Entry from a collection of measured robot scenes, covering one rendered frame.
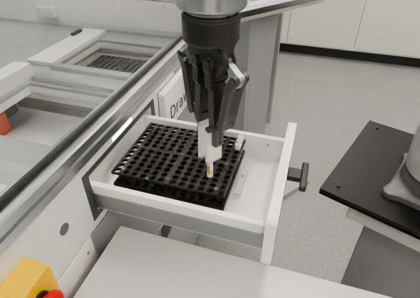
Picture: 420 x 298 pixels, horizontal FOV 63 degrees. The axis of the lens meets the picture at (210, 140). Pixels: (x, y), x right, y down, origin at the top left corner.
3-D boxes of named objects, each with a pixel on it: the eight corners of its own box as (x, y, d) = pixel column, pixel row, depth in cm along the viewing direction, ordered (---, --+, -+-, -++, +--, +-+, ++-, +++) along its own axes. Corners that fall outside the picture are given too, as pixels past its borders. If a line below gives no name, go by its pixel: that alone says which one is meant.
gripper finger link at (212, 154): (219, 120, 53) (222, 122, 53) (219, 155, 57) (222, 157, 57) (204, 127, 52) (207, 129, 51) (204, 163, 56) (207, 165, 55)
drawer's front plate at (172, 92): (202, 83, 112) (201, 51, 105) (167, 132, 89) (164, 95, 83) (197, 82, 112) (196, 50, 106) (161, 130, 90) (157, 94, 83)
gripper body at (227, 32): (256, 11, 42) (250, 80, 47) (212, -3, 47) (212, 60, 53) (209, 23, 38) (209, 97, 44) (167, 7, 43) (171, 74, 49)
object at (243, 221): (282, 158, 78) (285, 137, 74) (262, 250, 58) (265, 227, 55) (125, 129, 88) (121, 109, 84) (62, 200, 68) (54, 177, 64)
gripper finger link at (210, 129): (223, 51, 47) (230, 54, 46) (224, 122, 53) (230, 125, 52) (201, 59, 45) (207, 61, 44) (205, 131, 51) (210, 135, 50)
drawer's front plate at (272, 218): (290, 161, 80) (297, 122, 73) (269, 267, 58) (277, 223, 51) (282, 160, 80) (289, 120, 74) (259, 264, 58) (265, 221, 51)
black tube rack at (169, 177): (244, 162, 77) (245, 139, 73) (223, 220, 63) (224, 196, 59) (153, 144, 82) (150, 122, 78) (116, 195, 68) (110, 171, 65)
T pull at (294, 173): (308, 167, 66) (309, 161, 65) (304, 193, 60) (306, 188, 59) (289, 163, 67) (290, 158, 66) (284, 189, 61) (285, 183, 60)
